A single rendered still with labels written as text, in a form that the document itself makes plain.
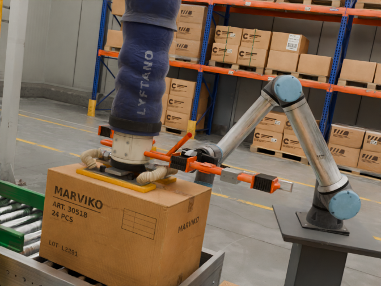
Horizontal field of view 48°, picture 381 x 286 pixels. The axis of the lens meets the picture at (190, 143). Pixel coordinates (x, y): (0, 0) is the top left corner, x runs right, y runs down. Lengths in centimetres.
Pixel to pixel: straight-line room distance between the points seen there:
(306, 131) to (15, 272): 139
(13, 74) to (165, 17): 305
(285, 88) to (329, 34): 816
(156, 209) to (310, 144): 82
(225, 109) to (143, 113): 880
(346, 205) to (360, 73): 664
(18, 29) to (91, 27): 812
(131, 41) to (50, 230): 87
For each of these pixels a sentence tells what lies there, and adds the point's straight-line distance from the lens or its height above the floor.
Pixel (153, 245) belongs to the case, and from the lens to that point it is 168.
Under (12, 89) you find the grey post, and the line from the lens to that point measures 468.
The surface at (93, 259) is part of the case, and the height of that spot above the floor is 64.
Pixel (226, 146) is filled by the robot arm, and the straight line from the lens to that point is 216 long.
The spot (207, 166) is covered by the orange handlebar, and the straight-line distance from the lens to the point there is 170.
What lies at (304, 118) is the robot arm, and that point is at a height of 131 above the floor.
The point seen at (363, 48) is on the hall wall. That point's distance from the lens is 1003.
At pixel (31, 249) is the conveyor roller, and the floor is 54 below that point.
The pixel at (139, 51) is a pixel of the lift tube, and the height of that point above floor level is 149.
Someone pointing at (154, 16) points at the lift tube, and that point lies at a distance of 176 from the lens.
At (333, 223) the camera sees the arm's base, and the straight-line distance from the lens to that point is 236.
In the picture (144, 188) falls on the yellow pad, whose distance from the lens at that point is 173.
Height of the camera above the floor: 145
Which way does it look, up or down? 9 degrees down
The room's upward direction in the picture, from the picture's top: 9 degrees clockwise
